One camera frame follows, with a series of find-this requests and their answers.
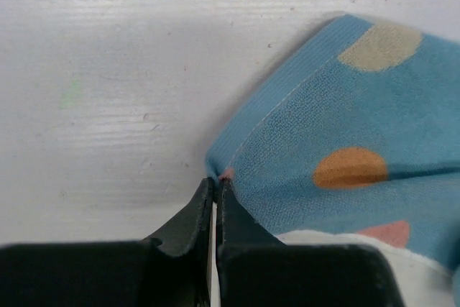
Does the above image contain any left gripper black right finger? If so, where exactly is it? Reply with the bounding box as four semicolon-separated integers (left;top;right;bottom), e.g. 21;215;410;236
216;179;404;306

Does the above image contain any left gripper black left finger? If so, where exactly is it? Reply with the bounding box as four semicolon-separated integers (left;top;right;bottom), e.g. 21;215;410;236
1;178;214;306

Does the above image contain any light blue patterned cloth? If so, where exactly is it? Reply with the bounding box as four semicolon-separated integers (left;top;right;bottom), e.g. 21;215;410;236
206;15;459;270

